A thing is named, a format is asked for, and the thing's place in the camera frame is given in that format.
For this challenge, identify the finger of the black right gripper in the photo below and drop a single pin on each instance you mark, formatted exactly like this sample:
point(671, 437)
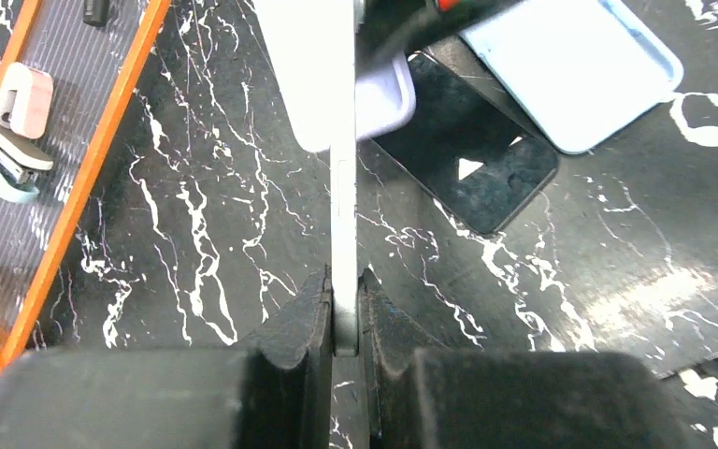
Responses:
point(386, 28)

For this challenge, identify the orange wooden shelf rack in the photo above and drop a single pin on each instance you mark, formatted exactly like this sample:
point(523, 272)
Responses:
point(98, 70)

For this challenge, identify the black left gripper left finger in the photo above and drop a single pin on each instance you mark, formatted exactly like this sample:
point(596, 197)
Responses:
point(272, 389)

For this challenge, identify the white pink tape dispenser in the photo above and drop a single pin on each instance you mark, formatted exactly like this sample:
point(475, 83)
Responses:
point(25, 100)

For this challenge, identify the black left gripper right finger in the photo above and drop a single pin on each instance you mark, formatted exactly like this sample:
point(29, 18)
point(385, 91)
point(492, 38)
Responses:
point(422, 393)

